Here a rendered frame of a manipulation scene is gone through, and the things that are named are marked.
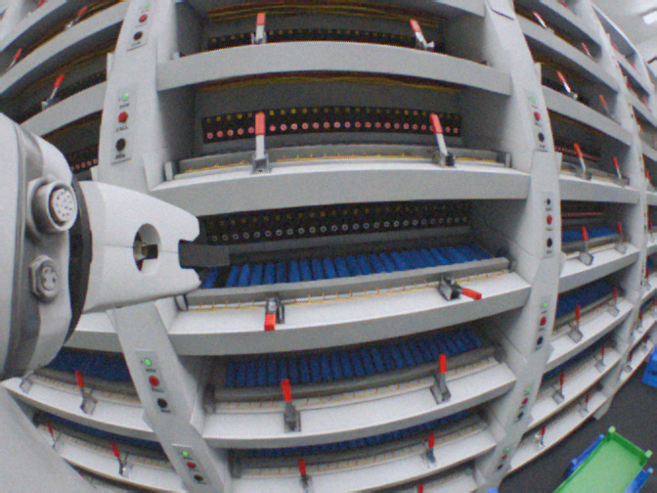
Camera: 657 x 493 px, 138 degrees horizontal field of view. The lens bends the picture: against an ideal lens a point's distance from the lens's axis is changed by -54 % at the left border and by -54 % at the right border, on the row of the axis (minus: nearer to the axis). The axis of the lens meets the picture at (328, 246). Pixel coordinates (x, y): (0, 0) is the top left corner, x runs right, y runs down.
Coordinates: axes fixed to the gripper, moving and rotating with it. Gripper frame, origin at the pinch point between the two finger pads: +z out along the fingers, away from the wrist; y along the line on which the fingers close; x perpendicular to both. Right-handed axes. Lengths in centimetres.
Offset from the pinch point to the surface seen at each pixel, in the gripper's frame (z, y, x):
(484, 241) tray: 26, -52, 0
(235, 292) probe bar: 17.6, -1.9, 3.9
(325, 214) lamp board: 26.2, -17.4, -8.0
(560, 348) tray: 18, -70, 28
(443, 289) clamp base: 15.2, -33.2, 6.8
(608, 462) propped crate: 1, -93, 73
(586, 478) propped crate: 5, -85, 76
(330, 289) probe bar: 17.5, -16.0, 4.6
